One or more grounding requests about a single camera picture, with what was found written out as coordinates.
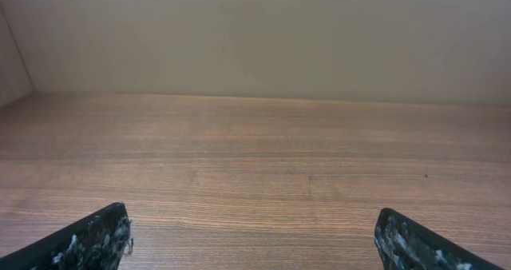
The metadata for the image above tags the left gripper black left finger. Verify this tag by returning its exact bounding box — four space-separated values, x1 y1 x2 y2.
1 202 133 270

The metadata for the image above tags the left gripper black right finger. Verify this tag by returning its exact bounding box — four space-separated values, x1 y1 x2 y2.
374 208 503 270

